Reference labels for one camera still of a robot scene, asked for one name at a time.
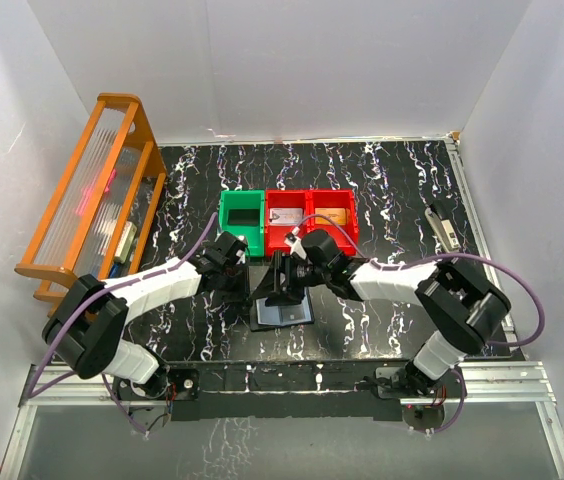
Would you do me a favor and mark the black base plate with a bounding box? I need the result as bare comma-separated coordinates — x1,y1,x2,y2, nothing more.
113,359,466,425

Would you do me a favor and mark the silver credit card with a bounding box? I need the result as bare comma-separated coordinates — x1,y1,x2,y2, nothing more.
268,207,304,226

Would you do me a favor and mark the black silver stapler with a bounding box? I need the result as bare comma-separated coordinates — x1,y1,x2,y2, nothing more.
424,201,460,253

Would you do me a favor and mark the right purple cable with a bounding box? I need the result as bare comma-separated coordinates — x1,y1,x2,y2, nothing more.
286,213,547,435

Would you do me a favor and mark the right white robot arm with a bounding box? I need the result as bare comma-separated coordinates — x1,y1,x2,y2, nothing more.
252,229,511,396

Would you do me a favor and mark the wooden shelf rack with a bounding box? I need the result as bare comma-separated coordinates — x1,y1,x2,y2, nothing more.
15,93,167,309

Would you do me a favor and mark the red double plastic bin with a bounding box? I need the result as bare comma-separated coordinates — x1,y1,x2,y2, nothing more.
264,189,359,257

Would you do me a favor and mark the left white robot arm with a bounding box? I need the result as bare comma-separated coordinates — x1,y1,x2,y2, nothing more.
42,232,248,387

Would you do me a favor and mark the orange credit card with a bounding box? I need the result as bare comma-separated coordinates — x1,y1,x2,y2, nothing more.
315,207,349,226

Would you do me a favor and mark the green plastic bin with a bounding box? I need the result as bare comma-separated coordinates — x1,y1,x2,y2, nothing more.
219,190,265,258

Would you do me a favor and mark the white eraser box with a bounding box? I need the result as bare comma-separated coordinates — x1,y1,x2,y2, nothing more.
114,221,137,264

